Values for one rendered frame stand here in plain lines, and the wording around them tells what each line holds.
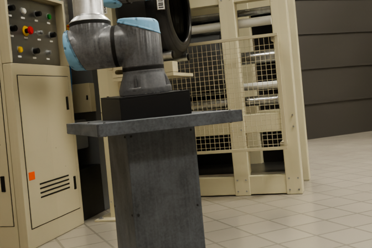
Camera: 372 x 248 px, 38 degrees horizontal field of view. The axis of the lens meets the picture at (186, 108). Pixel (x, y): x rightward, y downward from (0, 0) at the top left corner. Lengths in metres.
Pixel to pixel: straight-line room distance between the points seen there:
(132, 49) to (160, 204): 0.54
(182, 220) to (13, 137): 1.09
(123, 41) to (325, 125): 5.57
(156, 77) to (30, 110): 1.03
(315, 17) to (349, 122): 1.46
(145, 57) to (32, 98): 1.03
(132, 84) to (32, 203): 1.07
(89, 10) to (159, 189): 0.67
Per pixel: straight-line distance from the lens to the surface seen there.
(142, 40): 1.89
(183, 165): 1.88
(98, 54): 1.91
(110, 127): 1.66
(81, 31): 1.93
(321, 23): 7.35
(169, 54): 2.92
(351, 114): 7.54
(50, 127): 2.90
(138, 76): 1.88
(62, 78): 3.05
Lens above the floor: 0.65
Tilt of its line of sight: 1 degrees down
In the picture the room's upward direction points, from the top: 5 degrees counter-clockwise
